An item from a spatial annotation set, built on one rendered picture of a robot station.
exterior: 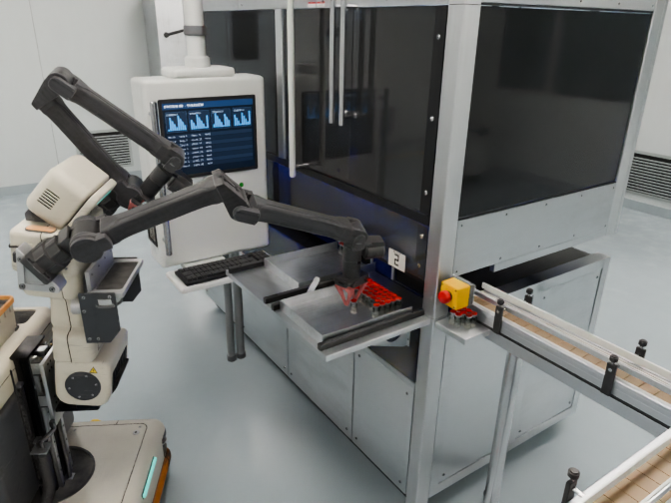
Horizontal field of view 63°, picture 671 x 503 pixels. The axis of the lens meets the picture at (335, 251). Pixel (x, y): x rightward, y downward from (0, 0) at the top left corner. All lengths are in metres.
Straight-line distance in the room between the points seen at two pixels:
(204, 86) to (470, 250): 1.19
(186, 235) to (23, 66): 4.56
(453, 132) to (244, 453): 1.67
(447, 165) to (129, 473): 1.51
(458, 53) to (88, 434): 1.88
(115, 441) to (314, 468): 0.81
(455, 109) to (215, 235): 1.24
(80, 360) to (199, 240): 0.80
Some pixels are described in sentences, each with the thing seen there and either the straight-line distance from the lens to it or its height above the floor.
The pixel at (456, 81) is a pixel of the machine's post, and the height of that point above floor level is 1.61.
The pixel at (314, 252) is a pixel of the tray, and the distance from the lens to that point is 2.23.
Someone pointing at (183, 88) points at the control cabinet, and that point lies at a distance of 2.23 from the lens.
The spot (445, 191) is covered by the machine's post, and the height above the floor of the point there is 1.31.
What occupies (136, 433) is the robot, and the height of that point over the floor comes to 0.28.
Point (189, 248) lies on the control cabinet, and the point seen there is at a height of 0.87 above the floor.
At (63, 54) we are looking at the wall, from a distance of 6.74.
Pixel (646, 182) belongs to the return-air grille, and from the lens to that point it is 6.49.
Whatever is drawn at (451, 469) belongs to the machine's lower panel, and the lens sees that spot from 2.32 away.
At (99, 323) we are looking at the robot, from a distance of 1.71.
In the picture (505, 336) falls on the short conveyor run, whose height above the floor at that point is 0.89.
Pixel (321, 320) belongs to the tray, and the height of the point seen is 0.88.
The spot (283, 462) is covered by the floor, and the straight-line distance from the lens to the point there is 2.54.
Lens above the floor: 1.74
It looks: 22 degrees down
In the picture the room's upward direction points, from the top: 1 degrees clockwise
